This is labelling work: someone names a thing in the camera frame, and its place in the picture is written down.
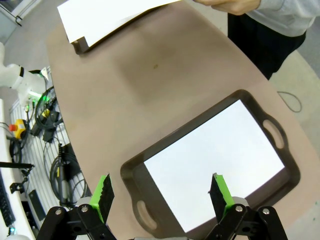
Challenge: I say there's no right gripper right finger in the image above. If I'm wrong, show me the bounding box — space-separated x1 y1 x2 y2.
204 172 288 240

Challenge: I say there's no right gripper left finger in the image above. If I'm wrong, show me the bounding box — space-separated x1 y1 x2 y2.
37 172 116 240

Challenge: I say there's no white A4 paper sheet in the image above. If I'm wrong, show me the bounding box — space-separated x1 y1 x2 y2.
56 0 185 51
143 99 286 233

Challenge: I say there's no person's left forearm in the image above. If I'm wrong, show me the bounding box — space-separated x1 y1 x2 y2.
254 0 320 18

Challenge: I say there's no person's left hand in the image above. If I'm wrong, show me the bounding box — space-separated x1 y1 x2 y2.
193 0 263 16

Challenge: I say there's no dark brown plastic tray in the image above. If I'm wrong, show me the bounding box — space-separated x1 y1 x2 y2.
119 89 301 240
70 37 91 55

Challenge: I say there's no grey handheld enabling device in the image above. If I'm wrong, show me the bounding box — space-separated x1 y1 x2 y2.
56 143 72 201

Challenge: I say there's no black rectangular plate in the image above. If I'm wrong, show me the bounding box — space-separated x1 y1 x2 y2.
27 189 47 221

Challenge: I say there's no black keyboard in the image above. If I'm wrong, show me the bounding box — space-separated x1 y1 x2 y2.
0 172 16 226

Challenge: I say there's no yellow red emergency stop button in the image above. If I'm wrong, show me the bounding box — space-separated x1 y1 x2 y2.
9 119 26 134

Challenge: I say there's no person in grey hoodie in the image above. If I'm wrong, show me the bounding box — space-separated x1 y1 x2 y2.
226 0 320 81

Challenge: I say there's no black coiled cable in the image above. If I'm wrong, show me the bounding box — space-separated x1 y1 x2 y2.
42 142 88 206

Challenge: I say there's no black cable bundle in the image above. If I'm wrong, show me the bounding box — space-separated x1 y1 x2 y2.
29 84 65 143

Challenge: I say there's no grey floor cable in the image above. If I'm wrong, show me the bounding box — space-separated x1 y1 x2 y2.
276 91 303 113

